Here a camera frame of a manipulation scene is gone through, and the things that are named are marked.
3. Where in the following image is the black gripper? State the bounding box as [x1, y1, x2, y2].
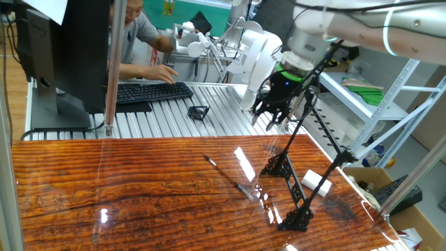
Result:
[250, 70, 309, 132]

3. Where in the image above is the thin black pen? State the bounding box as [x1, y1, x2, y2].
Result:
[203, 154, 255, 201]

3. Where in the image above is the bare forearm of operator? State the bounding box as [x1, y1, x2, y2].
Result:
[118, 62, 149, 80]
[150, 33, 175, 54]

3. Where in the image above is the black pen rack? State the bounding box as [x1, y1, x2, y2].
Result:
[259, 86, 359, 233]

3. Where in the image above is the operator hand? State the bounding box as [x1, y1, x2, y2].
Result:
[143, 63, 180, 85]

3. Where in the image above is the small black folding stand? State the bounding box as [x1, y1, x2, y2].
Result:
[187, 105, 210, 121]

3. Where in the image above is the white foam block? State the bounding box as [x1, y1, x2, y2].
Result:
[301, 169, 333, 198]

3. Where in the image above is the beige flat packet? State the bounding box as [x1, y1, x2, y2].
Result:
[340, 77, 384, 91]

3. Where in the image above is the dark grey panel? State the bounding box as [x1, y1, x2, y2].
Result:
[252, 0, 297, 52]

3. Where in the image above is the green plastic bag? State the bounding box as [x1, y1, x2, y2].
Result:
[343, 76, 385, 107]

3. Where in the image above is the white articulated device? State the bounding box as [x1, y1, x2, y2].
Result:
[171, 21, 212, 59]

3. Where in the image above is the black tablet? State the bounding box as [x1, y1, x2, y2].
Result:
[190, 10, 213, 35]

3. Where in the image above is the black keyboard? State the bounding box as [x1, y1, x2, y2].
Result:
[116, 82, 194, 105]

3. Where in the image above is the cardboard box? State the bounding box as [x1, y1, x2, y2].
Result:
[343, 166, 446, 251]

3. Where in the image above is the white metal shelf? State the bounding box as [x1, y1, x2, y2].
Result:
[318, 57, 446, 168]

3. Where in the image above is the black desk pad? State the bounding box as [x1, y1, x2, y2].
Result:
[116, 100, 153, 114]

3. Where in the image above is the yellow drink bottle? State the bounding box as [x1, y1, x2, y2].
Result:
[162, 0, 176, 17]

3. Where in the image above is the person in grey shirt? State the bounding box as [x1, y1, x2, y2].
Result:
[120, 12, 160, 66]

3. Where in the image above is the black plastic case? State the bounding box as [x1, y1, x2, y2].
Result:
[372, 174, 423, 216]

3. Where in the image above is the green board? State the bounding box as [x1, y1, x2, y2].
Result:
[141, 0, 231, 36]

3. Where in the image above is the wood grain table mat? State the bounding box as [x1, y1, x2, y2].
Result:
[11, 134, 401, 251]

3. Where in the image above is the operator head with glasses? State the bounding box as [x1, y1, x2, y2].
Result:
[109, 0, 145, 29]

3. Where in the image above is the black computer monitor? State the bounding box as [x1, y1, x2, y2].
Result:
[13, 0, 112, 130]

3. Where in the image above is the white paper sheet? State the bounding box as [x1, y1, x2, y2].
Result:
[22, 0, 69, 26]

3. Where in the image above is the green flange ring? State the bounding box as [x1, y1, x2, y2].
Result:
[274, 61, 314, 84]

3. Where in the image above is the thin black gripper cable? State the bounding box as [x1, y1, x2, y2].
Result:
[256, 71, 320, 123]

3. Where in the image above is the aluminium frame post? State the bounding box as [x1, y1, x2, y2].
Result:
[104, 0, 127, 137]
[0, 79, 25, 251]
[378, 134, 446, 218]

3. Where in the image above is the black monitor power cable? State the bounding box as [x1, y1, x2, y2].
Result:
[20, 120, 106, 141]

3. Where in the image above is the black hanging cable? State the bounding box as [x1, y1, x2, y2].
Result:
[0, 13, 15, 147]

